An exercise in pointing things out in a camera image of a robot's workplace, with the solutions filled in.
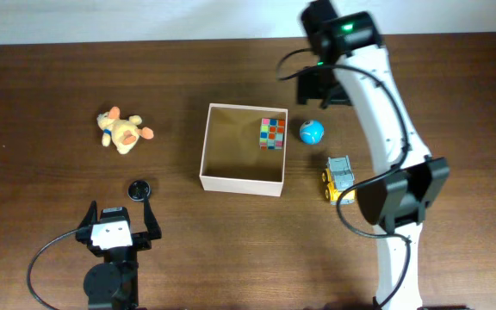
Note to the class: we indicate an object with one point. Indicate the blue toy ball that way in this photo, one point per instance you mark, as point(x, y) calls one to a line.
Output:
point(311, 132)

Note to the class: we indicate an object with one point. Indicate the pink cardboard box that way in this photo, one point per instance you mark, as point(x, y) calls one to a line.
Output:
point(231, 159)

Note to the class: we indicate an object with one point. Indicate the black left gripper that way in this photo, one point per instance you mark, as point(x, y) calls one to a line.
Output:
point(144, 238)

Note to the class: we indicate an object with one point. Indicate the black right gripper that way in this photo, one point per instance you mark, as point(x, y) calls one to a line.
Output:
point(310, 92)

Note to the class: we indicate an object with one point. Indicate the yellow plush duck toy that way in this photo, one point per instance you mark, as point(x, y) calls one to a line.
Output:
point(123, 133)

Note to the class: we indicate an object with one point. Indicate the black round lid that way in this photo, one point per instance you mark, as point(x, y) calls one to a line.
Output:
point(139, 190)

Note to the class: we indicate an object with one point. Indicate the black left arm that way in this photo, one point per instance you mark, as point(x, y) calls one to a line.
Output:
point(113, 284)

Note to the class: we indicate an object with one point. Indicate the yellow grey toy truck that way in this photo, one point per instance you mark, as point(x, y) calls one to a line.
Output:
point(337, 177)

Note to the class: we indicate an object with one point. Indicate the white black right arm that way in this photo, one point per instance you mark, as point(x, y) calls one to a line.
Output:
point(407, 178)

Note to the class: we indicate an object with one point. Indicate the colourful puzzle cube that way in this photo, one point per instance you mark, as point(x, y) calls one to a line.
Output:
point(272, 133)

